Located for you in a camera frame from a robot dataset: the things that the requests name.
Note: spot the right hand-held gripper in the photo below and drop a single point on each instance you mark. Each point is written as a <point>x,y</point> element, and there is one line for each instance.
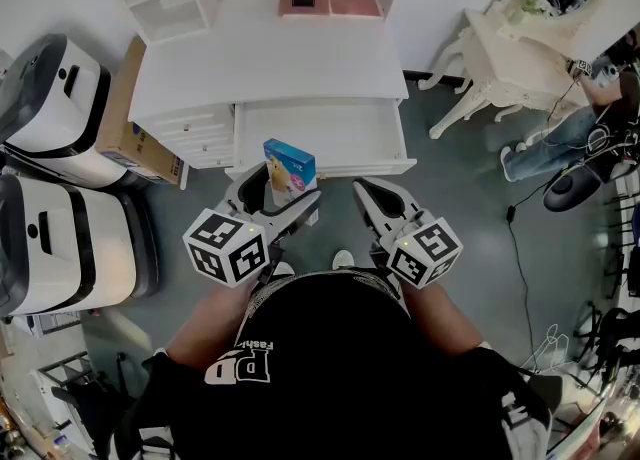
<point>425,253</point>

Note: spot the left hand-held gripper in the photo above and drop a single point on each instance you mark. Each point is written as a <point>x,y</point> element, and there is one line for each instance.
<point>220,248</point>

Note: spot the small blue printed box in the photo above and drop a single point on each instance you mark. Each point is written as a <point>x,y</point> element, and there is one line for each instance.
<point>290,168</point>

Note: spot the white drawer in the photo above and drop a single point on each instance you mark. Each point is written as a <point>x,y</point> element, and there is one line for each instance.
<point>330,133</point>

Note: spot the person's left forearm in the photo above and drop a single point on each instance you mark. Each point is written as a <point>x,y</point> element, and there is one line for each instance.
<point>210,333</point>

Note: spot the person's right forearm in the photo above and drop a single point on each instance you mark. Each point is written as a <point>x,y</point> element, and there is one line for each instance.
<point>445,323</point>

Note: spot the person's left white shoe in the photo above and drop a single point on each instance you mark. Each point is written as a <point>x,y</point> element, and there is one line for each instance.
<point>283,269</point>

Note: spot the person's white shoe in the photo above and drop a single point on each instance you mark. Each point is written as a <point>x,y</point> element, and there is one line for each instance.
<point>283,269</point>
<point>343,259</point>

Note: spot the person's right white shoe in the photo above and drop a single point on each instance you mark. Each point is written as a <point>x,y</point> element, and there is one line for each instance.
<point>343,259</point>

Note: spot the person's patterned shorts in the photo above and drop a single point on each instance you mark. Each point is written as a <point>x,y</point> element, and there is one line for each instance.
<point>280,288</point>

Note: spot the white cabinet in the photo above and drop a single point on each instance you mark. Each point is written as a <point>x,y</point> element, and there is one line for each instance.
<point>250,68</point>

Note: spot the brown cardboard box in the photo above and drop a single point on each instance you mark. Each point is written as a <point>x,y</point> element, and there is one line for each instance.
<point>125,133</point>

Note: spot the cream dressing table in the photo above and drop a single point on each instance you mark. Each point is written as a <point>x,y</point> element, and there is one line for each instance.
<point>500,63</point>

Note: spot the black round seat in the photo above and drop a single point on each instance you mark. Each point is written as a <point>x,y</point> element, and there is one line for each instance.
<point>570,188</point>

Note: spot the person's black t-shirt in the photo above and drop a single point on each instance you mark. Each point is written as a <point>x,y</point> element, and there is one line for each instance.
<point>350,388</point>

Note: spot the white machine lower unit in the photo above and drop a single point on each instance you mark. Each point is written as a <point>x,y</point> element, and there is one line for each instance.
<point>60,248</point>

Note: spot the white machine unit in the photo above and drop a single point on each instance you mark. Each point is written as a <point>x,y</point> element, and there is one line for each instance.
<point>55,113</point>
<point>60,248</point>

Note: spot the white machine upper unit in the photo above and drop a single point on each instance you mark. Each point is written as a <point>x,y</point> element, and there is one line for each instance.
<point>55,113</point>

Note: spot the dark grey chair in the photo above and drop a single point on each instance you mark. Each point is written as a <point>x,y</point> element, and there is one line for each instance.
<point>545,393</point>

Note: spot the black office chair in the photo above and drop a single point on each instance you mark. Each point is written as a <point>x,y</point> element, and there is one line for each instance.
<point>90,398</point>

